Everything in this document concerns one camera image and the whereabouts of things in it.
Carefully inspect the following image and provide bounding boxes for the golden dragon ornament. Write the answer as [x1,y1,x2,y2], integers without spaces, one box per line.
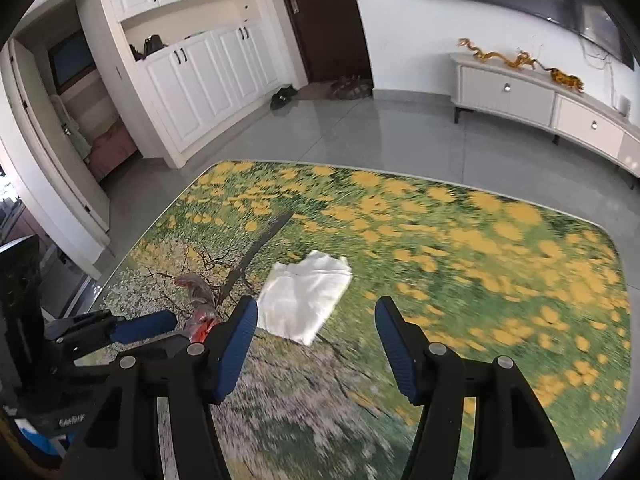
[459,37,548,71]

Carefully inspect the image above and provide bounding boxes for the white cupboard wall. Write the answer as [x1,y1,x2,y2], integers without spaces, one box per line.
[97,0,281,168]

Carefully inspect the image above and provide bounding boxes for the black shoes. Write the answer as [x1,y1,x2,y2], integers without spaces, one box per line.
[270,85,298,111]

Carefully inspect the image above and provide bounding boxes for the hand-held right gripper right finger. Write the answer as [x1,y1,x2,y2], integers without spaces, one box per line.
[374,296,576,480]

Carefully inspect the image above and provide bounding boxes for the red plastic wrapper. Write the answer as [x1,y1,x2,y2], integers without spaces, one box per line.
[174,274,222,345]

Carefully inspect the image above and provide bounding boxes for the white interior door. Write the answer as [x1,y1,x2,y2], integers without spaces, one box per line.
[7,39,112,246]

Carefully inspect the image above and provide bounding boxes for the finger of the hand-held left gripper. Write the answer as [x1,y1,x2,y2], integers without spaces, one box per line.
[44,309,178,348]

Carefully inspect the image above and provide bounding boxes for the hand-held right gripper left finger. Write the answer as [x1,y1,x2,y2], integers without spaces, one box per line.
[60,296,259,480]

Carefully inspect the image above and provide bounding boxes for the dark brown door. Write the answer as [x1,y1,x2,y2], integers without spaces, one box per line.
[270,0,373,86]

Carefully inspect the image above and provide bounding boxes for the golden tiger ornament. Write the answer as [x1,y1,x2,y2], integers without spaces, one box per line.
[550,67,586,93]

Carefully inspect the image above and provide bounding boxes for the brown shoes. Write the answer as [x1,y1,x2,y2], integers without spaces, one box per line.
[327,75,373,100]

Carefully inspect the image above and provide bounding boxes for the black bag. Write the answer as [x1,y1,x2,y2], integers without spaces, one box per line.
[129,35,168,61]

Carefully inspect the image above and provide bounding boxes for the white television cabinet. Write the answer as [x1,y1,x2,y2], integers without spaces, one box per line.
[449,52,640,178]

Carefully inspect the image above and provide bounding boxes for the pink bed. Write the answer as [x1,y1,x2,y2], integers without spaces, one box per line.
[82,122,138,183]

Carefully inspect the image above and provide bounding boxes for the white napkin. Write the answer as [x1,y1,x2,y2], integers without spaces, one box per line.
[256,250,354,347]

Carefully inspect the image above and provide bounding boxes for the person's left hand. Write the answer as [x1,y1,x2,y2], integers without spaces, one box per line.
[12,417,71,461]

